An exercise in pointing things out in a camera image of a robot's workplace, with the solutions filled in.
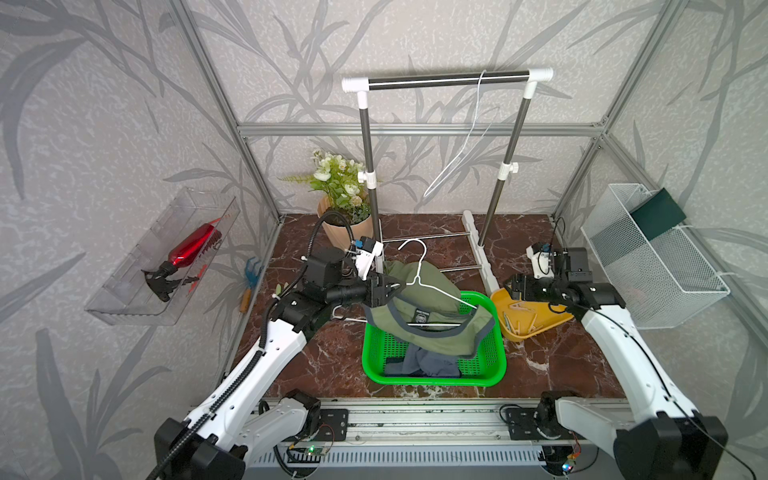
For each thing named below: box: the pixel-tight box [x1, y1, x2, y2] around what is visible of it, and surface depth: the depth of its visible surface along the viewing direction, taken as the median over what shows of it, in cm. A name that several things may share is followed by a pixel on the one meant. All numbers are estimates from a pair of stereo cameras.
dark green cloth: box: [630, 187, 687, 241], surface depth 74 cm
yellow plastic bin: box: [490, 288, 574, 341], surface depth 93 cm
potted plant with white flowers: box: [278, 150, 373, 248], surface depth 95 cm
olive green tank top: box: [366, 260, 495, 357], surface depth 73 cm
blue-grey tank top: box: [384, 343, 462, 378], surface depth 80 cm
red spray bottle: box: [141, 223, 223, 302], surface depth 65 cm
